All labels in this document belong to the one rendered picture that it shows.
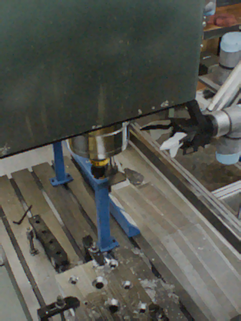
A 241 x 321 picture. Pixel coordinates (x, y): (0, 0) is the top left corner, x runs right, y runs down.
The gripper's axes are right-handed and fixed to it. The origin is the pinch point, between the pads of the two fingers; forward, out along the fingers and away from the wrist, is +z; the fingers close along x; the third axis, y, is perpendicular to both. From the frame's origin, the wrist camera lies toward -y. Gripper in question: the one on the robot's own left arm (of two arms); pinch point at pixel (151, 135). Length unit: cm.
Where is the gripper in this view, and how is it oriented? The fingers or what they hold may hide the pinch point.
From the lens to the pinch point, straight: 117.1
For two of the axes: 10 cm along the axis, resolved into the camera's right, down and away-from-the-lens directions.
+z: -8.9, 2.6, -3.8
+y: -0.2, 8.0, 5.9
